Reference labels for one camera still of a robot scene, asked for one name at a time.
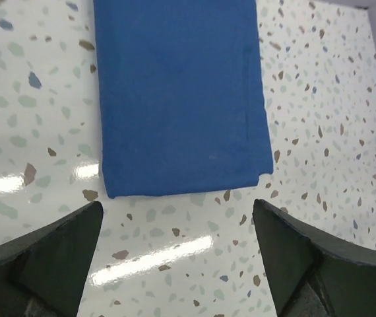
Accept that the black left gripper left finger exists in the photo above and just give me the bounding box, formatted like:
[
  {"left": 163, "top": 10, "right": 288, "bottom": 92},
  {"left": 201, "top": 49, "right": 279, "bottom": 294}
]
[{"left": 0, "top": 201, "right": 104, "bottom": 316}]

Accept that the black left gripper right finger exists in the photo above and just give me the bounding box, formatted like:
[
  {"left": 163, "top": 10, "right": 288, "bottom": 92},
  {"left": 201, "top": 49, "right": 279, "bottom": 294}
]
[{"left": 253, "top": 199, "right": 376, "bottom": 316}]

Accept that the blue surgical cloth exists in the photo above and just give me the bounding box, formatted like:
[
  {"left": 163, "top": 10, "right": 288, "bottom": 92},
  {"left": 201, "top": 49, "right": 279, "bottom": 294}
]
[{"left": 94, "top": 1, "right": 274, "bottom": 198}]

